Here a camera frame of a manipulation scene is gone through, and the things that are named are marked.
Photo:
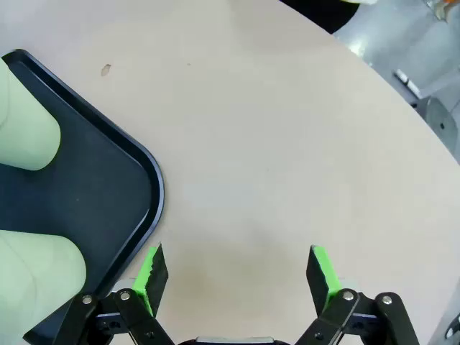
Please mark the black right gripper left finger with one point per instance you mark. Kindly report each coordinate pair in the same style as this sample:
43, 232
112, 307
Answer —
143, 273

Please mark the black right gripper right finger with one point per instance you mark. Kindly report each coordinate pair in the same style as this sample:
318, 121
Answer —
323, 276

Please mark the light green plastic cup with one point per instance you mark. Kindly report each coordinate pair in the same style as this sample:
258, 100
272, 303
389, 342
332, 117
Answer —
25, 125
36, 280

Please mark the black plastic serving tray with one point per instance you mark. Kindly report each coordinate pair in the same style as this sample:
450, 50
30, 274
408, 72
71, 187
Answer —
90, 172

